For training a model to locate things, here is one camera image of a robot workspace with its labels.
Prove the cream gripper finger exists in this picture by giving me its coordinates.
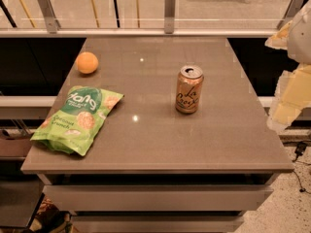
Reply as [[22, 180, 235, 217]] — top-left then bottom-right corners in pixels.
[[264, 20, 292, 50], [267, 64, 311, 133]]

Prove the orange LaCroix soda can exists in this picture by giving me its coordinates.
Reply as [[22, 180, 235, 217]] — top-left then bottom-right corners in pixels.
[[175, 65, 204, 114]]

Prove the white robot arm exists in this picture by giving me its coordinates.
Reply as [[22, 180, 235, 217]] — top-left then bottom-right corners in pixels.
[[265, 1, 311, 133]]

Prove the orange fruit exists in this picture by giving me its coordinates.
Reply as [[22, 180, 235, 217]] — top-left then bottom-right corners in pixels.
[[76, 51, 99, 74]]

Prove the green snack bag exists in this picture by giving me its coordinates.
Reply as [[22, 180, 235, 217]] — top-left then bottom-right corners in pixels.
[[31, 85, 123, 156]]

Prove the lower grey drawer front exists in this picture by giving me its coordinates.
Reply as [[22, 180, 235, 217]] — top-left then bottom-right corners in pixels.
[[72, 216, 244, 233]]

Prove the grey drawer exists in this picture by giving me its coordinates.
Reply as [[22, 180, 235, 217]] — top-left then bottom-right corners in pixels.
[[72, 216, 244, 233], [44, 185, 273, 212]]

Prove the upper grey drawer front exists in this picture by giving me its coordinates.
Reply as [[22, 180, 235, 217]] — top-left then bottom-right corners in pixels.
[[44, 185, 273, 212]]

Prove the glass railing panel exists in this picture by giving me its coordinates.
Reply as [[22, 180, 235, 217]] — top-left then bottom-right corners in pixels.
[[0, 0, 293, 30]]

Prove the brown box at left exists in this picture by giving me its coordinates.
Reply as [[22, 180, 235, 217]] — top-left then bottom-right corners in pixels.
[[0, 130, 31, 157]]

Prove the right metal railing bracket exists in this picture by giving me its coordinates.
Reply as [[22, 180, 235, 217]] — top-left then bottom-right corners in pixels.
[[277, 0, 304, 29]]

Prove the metal railing bracket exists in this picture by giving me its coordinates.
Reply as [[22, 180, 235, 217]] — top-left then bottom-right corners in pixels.
[[277, 0, 304, 29], [164, 0, 176, 34], [37, 0, 60, 34]]

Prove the black power adapter with cable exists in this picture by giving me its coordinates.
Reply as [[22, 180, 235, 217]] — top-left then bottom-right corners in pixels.
[[291, 141, 311, 193]]

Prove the middle metal railing bracket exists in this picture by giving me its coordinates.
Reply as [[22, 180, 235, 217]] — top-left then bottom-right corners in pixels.
[[164, 0, 176, 34]]

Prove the left metal railing bracket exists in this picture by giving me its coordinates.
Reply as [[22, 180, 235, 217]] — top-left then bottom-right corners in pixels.
[[37, 0, 60, 34]]

